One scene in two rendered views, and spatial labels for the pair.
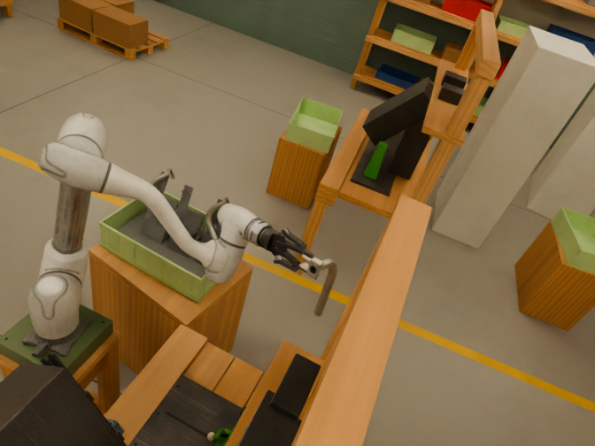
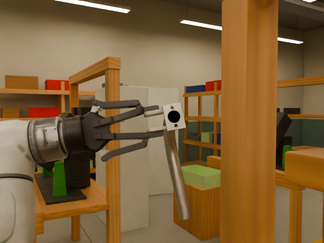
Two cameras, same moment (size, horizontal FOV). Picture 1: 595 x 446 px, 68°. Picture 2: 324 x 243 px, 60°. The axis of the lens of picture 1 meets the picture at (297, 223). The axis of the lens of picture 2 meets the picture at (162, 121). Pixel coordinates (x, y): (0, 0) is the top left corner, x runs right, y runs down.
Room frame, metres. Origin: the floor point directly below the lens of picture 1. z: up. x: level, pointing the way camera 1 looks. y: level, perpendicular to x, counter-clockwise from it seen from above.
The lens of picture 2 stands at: (0.57, 0.27, 1.59)
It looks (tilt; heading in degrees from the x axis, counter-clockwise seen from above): 2 degrees down; 323
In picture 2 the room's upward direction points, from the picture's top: straight up
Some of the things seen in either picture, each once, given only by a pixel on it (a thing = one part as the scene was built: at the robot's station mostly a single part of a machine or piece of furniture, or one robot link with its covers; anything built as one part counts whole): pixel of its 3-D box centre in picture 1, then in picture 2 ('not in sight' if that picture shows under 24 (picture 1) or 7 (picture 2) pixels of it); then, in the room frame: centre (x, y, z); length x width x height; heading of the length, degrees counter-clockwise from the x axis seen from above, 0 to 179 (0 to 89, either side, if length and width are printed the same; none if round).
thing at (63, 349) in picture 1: (54, 331); not in sight; (0.90, 0.76, 0.96); 0.22 x 0.18 x 0.06; 179
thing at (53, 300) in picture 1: (54, 302); not in sight; (0.93, 0.77, 1.10); 0.18 x 0.16 x 0.22; 23
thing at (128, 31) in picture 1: (114, 22); not in sight; (5.88, 3.23, 0.22); 1.20 x 0.81 x 0.44; 77
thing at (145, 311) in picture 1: (169, 305); not in sight; (1.60, 0.57, 0.39); 0.68 x 0.52 x 0.79; 68
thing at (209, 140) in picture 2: not in sight; (222, 130); (4.79, -4.52, 1.13); 2.48 x 0.54 x 2.27; 172
